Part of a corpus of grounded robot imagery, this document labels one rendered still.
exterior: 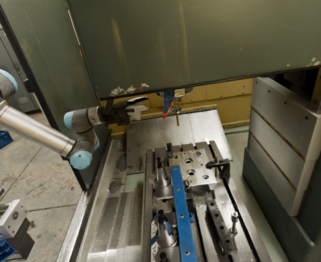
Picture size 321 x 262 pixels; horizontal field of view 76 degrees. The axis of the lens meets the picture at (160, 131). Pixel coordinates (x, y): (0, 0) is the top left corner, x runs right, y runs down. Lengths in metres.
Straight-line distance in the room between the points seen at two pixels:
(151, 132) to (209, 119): 0.57
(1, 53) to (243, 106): 4.83
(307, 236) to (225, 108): 1.32
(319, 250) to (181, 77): 0.93
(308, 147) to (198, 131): 1.18
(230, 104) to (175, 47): 1.67
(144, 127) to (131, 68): 1.52
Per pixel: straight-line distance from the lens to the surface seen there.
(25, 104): 5.75
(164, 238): 0.63
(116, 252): 1.22
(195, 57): 0.48
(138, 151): 1.85
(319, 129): 0.84
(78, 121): 0.91
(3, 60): 5.57
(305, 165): 0.93
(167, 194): 0.75
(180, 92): 0.77
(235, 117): 2.19
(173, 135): 1.88
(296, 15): 0.55
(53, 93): 1.28
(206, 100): 2.01
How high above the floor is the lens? 1.78
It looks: 31 degrees down
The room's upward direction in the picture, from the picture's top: 10 degrees counter-clockwise
